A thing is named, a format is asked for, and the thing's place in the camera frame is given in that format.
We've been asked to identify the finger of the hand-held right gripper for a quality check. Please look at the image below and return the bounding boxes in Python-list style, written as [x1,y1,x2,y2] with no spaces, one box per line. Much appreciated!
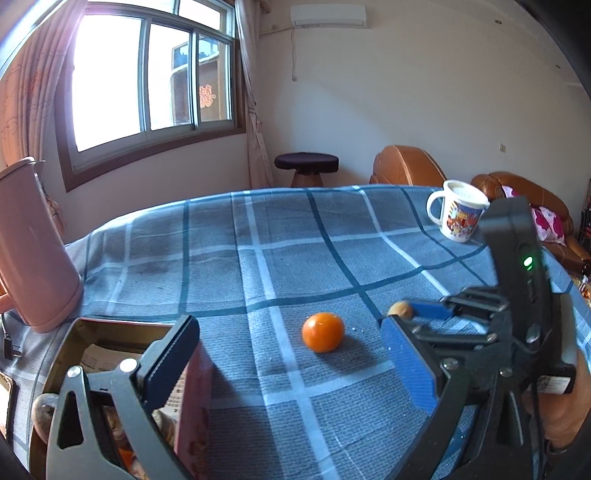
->
[399,318,509,365]
[410,285,509,321]

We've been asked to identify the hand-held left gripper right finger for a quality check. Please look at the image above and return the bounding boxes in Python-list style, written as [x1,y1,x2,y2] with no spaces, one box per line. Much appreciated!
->
[381,316,540,480]

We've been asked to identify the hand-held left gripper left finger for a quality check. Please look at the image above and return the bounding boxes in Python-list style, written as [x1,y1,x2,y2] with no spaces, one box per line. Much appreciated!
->
[45,315,200,480]

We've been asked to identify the pink metal tin box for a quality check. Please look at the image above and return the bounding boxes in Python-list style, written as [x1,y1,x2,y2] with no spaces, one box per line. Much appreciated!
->
[28,318,214,480]

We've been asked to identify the person's right hand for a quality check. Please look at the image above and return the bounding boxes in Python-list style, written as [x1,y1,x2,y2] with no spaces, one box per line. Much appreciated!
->
[522,346,591,462]

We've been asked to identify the pink floral cushion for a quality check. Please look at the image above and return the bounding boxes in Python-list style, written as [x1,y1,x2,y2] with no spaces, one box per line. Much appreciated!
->
[501,185,566,245]

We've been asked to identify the brown leather sofa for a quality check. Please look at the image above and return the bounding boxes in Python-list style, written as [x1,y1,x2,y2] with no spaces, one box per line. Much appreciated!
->
[471,172,591,275]

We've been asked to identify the white printed mug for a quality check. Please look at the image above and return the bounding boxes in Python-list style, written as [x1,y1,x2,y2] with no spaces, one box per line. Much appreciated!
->
[426,179,490,244]

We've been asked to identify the printed paper leaflet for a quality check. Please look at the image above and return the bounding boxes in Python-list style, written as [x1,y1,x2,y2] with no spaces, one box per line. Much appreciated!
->
[81,339,153,370]

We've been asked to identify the brown leather armchair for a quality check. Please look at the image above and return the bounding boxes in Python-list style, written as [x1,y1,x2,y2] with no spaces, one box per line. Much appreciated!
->
[369,145,448,186]

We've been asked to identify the blue plaid tablecloth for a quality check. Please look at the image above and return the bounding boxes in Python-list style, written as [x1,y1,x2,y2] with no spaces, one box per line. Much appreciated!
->
[0,185,583,480]

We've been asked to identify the black smartphone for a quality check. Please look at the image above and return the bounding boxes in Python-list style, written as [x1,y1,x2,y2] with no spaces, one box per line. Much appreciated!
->
[0,369,19,437]

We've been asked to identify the pink electric kettle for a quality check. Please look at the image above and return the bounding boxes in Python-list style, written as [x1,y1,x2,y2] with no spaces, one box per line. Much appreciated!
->
[0,157,85,334]

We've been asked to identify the black round stool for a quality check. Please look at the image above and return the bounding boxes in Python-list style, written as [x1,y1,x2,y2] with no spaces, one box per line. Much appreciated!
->
[274,152,340,188]

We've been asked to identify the narrow tied pink curtain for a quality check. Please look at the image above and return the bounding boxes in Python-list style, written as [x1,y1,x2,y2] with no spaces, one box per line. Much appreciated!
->
[233,0,275,190]

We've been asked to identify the sliding glass window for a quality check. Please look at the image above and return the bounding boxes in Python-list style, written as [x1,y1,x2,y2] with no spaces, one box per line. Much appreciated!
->
[55,0,247,192]

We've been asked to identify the wide pink curtain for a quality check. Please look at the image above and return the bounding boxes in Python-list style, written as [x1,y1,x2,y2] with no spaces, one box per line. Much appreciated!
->
[0,0,88,232]

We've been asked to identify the black kettle cable with plug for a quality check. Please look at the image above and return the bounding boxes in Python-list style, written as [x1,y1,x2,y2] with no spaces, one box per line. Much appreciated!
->
[0,314,21,361]

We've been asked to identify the white wall air conditioner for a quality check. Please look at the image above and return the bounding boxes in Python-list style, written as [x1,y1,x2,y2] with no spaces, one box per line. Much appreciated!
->
[290,4,368,29]

